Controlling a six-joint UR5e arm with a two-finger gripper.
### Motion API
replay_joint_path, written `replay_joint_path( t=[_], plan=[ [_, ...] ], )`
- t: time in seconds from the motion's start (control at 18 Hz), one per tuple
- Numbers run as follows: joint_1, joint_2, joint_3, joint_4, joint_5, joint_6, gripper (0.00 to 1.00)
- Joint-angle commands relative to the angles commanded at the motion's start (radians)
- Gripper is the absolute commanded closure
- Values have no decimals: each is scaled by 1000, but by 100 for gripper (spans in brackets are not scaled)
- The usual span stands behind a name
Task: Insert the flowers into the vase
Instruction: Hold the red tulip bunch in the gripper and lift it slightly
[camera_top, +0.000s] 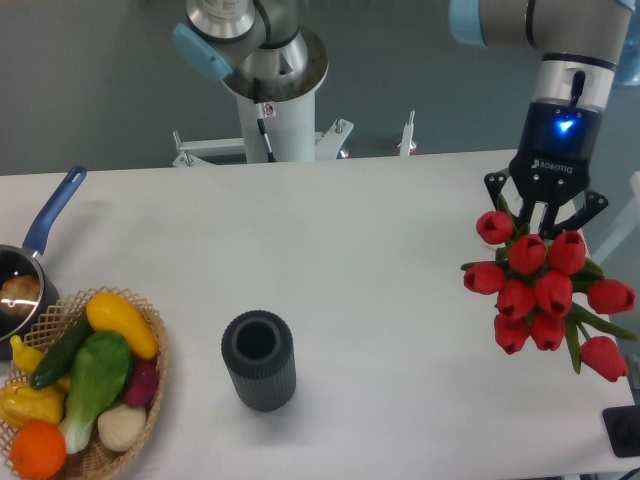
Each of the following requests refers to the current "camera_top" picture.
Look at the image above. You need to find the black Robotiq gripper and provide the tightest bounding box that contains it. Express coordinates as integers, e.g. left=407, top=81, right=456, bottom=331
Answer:
left=484, top=102, right=609, bottom=239

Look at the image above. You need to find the red tulip bouquet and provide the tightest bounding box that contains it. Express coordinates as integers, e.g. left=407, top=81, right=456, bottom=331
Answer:
left=461, top=199, right=639, bottom=382

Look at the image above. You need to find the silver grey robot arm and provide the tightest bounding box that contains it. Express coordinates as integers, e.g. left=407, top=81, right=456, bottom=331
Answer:
left=173, top=1, right=635, bottom=239

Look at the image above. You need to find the dark grey ribbed vase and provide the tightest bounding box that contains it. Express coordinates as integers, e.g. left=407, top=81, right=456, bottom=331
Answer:
left=221, top=310, right=297, bottom=412

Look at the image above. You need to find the blue plastic bag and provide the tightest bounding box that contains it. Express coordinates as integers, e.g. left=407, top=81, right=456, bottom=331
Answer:
left=614, top=43, right=640, bottom=86

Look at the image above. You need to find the black device at edge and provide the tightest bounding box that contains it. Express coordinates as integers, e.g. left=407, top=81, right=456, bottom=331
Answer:
left=602, top=405, right=639, bottom=458

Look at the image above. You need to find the purple red radish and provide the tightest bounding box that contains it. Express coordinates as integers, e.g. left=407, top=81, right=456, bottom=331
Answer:
left=123, top=361, right=159, bottom=408

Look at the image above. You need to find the yellow squash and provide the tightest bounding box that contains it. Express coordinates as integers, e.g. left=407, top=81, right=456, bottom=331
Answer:
left=86, top=292, right=159, bottom=360

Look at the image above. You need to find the green bok choy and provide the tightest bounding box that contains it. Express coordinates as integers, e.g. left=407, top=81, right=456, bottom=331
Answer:
left=59, top=331, right=133, bottom=455

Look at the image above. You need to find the white garlic bulb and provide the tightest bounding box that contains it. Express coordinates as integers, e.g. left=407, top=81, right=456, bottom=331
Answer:
left=98, top=404, right=146, bottom=452

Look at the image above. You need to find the dark green cucumber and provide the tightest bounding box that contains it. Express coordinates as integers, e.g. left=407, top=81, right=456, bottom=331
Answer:
left=30, top=315, right=94, bottom=390

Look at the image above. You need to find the woven wicker basket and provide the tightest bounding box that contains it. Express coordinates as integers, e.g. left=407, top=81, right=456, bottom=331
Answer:
left=23, top=286, right=169, bottom=479

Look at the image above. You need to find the brown bread roll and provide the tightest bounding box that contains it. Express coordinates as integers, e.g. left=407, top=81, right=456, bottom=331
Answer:
left=1, top=275, right=40, bottom=319

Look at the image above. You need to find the orange fruit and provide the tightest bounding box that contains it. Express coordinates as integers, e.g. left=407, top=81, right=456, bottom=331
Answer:
left=10, top=421, right=67, bottom=479

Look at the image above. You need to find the white frame at right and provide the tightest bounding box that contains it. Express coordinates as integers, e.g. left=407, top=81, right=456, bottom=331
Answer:
left=591, top=171, right=639, bottom=264

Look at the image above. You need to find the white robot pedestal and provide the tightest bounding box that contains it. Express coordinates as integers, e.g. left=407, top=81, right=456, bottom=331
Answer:
left=224, top=26, right=328, bottom=164

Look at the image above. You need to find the black cable on pedestal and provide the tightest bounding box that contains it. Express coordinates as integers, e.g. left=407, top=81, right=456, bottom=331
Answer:
left=251, top=77, right=278, bottom=164

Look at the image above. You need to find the white metal base frame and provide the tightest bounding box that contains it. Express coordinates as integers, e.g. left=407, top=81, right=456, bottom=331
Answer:
left=172, top=109, right=417, bottom=167

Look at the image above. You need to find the blue handled saucepan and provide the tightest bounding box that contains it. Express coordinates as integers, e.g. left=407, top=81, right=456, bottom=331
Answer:
left=1, top=166, right=87, bottom=361

